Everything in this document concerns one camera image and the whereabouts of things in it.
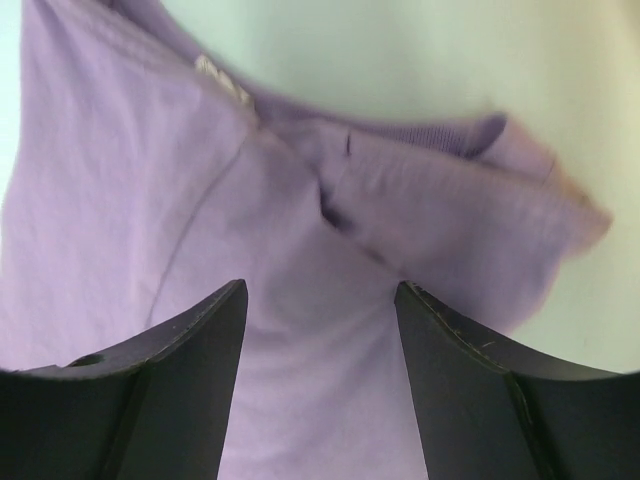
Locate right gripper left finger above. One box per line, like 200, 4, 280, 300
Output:
1, 280, 248, 479

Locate purple t shirt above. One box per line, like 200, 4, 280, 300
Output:
1, 1, 611, 479

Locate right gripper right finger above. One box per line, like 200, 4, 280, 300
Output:
395, 283, 639, 480

